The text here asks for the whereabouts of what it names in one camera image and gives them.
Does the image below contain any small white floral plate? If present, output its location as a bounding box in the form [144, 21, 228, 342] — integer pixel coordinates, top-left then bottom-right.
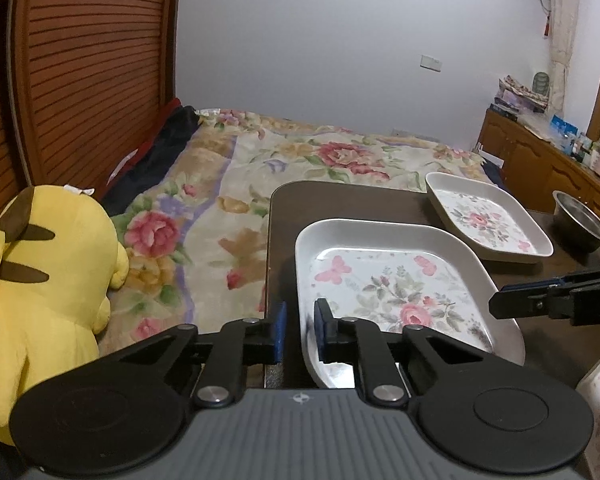
[425, 172, 554, 264]

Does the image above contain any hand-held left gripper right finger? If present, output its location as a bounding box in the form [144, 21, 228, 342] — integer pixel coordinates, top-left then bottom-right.
[313, 299, 486, 406]

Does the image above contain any blue box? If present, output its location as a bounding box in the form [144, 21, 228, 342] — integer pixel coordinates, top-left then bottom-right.
[551, 115, 579, 137]

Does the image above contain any wooden slatted headboard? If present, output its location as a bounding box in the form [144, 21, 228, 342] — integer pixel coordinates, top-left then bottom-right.
[0, 0, 182, 241]

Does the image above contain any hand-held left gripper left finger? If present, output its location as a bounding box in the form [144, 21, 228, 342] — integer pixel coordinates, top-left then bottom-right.
[105, 303, 287, 409]

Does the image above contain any dark cloth with red trim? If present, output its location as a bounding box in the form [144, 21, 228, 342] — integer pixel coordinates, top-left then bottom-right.
[102, 99, 201, 213]

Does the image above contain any wooden cabinet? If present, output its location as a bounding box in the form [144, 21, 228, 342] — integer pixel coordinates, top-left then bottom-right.
[477, 109, 600, 261]

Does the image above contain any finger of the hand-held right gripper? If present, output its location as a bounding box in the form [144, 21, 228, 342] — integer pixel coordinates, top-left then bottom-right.
[500, 261, 600, 291]
[489, 285, 573, 320]

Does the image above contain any floral blanket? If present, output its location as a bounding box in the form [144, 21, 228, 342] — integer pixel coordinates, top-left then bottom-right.
[97, 107, 487, 356]

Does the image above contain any white paper bag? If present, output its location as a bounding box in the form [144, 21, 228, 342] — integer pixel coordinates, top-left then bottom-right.
[474, 142, 504, 167]

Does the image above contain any navy bed sheet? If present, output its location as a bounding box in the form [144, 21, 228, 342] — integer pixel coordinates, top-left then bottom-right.
[480, 156, 507, 187]

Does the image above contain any stainless steel bowl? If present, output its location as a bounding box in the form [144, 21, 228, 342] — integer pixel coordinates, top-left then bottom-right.
[552, 190, 600, 257]

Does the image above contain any yellow plush toy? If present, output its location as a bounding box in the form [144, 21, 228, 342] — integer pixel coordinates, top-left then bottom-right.
[0, 185, 130, 466]

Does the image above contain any cream curtain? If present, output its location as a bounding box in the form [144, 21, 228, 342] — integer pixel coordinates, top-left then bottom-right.
[544, 0, 581, 111]

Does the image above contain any large white floral plate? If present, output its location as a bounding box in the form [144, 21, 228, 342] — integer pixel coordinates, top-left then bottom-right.
[295, 218, 526, 391]

